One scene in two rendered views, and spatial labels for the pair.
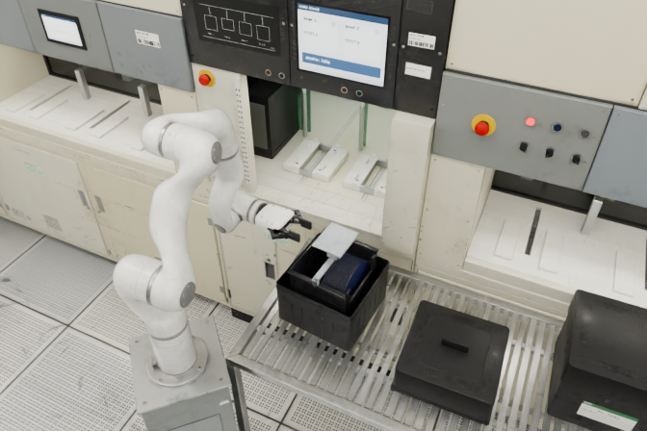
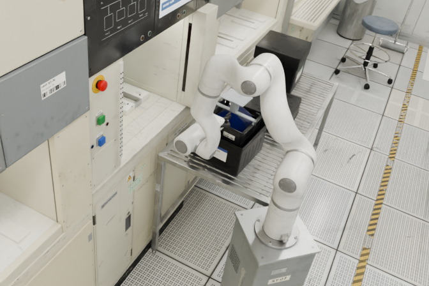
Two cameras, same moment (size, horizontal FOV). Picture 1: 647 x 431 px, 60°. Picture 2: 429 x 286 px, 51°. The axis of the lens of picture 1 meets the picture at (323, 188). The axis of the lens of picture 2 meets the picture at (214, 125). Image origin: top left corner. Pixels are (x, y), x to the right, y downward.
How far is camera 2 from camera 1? 2.26 m
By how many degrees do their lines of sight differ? 71
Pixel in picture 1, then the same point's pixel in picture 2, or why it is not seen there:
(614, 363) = (296, 50)
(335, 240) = (237, 97)
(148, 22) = (56, 64)
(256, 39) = (138, 14)
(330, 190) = (129, 122)
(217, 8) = (114, 3)
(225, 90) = (111, 83)
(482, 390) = (294, 98)
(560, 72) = not seen: outside the picture
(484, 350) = not seen: hidden behind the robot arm
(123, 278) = (306, 173)
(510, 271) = not seen: hidden behind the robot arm
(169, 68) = (72, 101)
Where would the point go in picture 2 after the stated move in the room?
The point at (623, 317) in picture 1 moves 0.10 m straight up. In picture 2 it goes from (272, 40) to (275, 25)
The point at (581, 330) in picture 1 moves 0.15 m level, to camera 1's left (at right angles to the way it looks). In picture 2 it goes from (280, 51) to (283, 64)
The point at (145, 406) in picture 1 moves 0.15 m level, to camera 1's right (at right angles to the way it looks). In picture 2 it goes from (314, 246) to (309, 219)
